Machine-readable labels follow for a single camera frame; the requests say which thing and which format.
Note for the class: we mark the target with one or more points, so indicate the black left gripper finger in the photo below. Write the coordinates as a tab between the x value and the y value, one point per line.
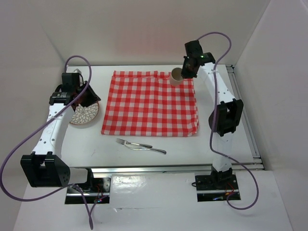
89	94
88	101

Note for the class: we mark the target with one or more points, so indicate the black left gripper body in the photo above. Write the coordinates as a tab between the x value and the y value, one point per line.
84	96

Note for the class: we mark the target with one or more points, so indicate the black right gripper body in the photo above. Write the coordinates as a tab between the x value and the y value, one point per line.
186	71

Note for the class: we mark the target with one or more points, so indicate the beige paper cup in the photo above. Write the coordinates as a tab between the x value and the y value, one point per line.
175	77

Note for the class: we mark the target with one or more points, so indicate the patterned ceramic plate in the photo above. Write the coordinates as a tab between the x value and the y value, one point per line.
84	115

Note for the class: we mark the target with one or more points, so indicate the silver fork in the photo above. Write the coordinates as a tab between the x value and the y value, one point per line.
123	142

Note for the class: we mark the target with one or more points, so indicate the red white checkered cloth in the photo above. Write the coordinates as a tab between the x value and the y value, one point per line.
146	104

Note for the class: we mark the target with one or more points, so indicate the silver table knife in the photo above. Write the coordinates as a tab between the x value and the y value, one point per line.
139	148

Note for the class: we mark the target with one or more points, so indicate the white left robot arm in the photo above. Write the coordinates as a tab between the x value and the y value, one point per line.
44	167

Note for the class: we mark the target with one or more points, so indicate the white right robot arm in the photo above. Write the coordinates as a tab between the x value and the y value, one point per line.
227	116

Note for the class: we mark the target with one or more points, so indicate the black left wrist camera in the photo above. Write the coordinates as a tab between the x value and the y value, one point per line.
70	81

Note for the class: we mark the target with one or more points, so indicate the aluminium side rail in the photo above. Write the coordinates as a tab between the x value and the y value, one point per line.
244	147

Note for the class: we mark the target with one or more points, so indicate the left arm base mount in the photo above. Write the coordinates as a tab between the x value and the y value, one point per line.
95	190

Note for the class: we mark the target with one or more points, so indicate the aluminium front rail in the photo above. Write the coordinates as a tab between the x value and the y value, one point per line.
150	169

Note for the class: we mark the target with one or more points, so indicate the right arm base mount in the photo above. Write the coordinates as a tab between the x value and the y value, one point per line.
207	191

